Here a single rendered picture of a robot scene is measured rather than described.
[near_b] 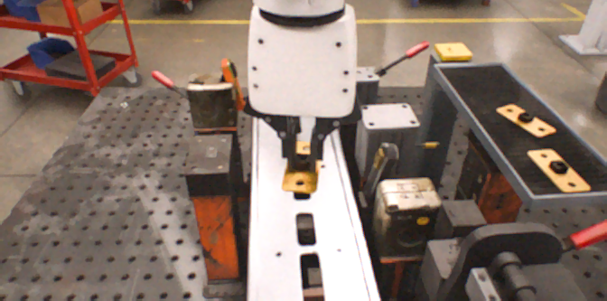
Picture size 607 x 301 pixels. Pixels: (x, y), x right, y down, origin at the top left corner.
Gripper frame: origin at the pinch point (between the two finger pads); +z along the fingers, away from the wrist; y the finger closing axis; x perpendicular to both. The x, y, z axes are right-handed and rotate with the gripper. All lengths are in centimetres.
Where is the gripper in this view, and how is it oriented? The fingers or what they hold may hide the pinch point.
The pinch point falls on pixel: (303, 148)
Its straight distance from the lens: 46.3
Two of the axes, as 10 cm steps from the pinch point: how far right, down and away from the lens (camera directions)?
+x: -1.1, 5.7, -8.1
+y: -9.9, -0.6, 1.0
